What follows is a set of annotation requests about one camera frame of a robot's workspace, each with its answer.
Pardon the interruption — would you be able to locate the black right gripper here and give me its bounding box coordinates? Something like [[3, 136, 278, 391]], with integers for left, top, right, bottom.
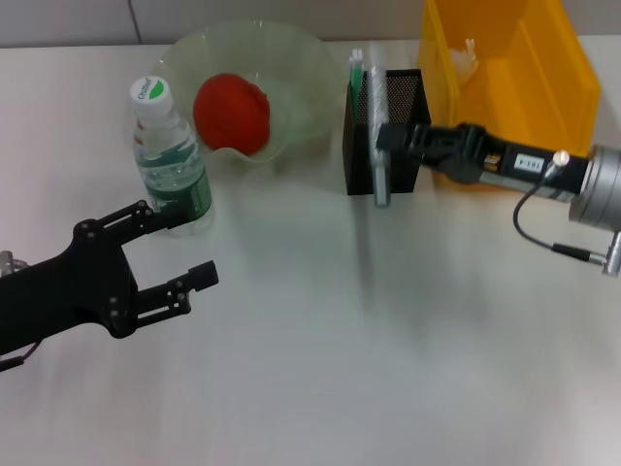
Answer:
[[376, 122, 596, 199]]

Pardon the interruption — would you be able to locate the green utility knife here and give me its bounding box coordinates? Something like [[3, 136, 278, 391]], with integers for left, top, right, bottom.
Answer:
[[347, 48, 366, 117]]

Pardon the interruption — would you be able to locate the clear plastic water bottle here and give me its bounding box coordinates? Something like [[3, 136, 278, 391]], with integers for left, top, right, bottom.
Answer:
[[128, 76, 215, 238]]

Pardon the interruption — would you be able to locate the yellow plastic storage bin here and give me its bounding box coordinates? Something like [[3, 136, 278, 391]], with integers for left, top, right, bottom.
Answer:
[[416, 0, 602, 191]]

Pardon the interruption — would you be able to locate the white paper ball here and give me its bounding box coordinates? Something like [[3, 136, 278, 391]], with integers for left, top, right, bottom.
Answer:
[[448, 37, 480, 86]]

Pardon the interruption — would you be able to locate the grey marker pen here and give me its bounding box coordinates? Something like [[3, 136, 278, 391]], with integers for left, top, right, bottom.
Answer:
[[367, 65, 392, 209]]

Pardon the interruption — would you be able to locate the orange fruit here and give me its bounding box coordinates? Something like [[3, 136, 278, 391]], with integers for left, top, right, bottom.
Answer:
[[192, 72, 273, 157]]

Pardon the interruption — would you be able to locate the left gripper cable with plug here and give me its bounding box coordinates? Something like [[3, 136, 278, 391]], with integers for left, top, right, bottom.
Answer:
[[0, 250, 45, 373]]

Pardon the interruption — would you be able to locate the black mesh pen holder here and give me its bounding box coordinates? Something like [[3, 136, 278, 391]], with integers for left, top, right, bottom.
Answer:
[[342, 68, 433, 196]]

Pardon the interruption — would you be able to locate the translucent green fruit bowl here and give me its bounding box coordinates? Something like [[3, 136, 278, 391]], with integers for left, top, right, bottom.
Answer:
[[153, 18, 342, 172]]

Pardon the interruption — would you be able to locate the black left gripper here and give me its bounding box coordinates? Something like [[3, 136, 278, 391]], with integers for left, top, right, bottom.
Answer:
[[0, 199, 220, 358]]

